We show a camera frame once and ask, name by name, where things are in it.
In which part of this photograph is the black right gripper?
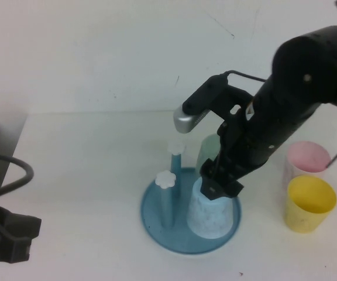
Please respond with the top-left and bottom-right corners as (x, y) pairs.
(200, 77), (318, 202)

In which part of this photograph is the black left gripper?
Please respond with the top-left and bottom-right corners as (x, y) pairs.
(0, 202), (43, 265)

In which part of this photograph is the light blue plastic cup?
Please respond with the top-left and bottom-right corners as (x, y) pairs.
(185, 177), (235, 239)

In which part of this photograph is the green plastic cup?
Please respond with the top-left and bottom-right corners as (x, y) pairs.
(197, 133), (221, 176)

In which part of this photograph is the blue cup stand with pegs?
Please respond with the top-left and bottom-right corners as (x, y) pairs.
(140, 140), (242, 255)

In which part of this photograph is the pink plastic cup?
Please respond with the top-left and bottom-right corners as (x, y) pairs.
(282, 141), (332, 191)

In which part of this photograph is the yellow plastic cup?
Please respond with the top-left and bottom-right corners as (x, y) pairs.
(284, 175), (337, 234)

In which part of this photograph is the thick dark grey cable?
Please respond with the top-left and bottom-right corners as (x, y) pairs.
(0, 148), (35, 203)

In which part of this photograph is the silver wrist camera black mount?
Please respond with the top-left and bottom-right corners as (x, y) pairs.
(173, 74), (242, 135)

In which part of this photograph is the thin black camera cable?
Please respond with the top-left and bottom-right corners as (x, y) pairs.
(222, 70), (267, 83)

